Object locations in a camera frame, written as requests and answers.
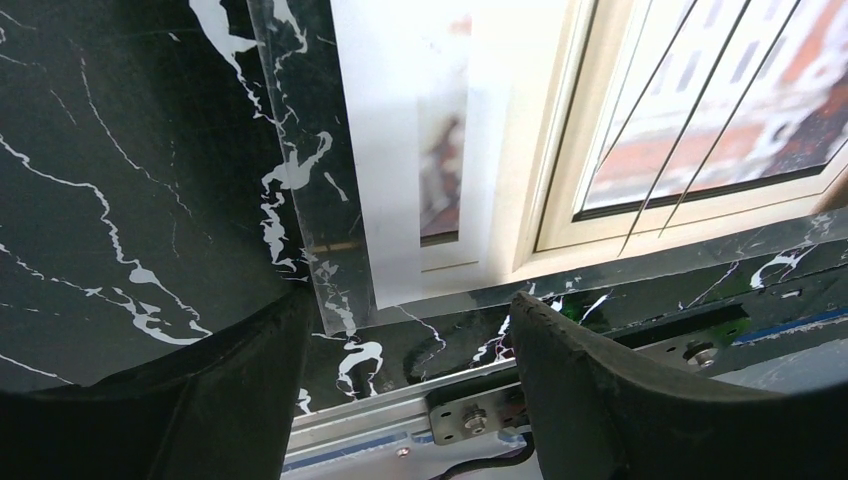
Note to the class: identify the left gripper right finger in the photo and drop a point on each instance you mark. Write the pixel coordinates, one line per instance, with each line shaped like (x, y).
(600, 410)

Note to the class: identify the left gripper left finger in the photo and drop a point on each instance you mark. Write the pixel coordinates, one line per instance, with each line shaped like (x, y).
(221, 408)

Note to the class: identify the clear acrylic sheet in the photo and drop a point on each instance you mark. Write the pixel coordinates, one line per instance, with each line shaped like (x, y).
(300, 57)

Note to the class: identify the window and plant photo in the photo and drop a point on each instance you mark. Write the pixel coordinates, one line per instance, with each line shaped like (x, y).
(500, 141)

